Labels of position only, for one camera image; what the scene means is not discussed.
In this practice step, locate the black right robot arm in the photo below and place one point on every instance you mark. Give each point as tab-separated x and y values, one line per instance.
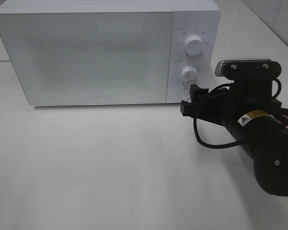
268	149

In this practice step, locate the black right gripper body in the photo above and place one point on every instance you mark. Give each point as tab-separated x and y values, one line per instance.
240	105

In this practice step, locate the white microwave oven body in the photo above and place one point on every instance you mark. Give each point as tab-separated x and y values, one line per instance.
189	17

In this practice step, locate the white upper power knob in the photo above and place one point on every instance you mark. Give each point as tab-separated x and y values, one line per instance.
193	45

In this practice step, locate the white microwave door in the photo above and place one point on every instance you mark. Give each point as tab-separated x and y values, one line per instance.
89	58

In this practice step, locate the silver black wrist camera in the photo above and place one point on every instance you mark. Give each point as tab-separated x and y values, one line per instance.
248	69

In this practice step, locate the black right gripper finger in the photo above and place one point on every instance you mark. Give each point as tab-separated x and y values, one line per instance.
197	93
187	109

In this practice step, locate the round white door button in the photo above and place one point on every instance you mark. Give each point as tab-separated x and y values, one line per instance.
184	94

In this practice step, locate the white lower timer knob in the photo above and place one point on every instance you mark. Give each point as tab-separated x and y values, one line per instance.
189	74

